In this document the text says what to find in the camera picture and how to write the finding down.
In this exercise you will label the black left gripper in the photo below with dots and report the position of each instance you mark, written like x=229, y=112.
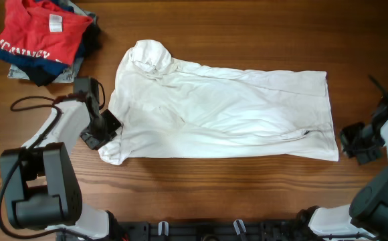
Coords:
x=104, y=130

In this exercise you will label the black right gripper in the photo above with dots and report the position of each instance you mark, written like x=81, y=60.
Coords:
x=353, y=143

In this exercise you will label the white t-shirt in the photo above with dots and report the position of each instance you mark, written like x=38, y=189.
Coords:
x=171, y=108

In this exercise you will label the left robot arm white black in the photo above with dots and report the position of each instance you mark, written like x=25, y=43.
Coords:
x=40, y=194

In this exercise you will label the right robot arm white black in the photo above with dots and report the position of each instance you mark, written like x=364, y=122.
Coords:
x=367, y=215

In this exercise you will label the grey printed folded garment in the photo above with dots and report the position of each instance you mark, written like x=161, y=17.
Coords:
x=88, y=45

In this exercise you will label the black folded garment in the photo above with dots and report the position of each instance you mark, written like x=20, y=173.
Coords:
x=37, y=75

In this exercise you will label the navy blue folded garment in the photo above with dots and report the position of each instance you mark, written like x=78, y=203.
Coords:
x=43, y=64

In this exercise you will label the red folded t-shirt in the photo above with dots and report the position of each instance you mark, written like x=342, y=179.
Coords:
x=36, y=37

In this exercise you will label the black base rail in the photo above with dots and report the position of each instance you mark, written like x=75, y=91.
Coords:
x=271, y=230

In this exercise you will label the white rail clip left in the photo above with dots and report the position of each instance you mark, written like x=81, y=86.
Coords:
x=163, y=228

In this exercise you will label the white rail clip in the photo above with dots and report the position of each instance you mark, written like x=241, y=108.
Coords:
x=239, y=227
x=163, y=228

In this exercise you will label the white rail clip right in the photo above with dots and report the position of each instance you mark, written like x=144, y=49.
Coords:
x=239, y=227

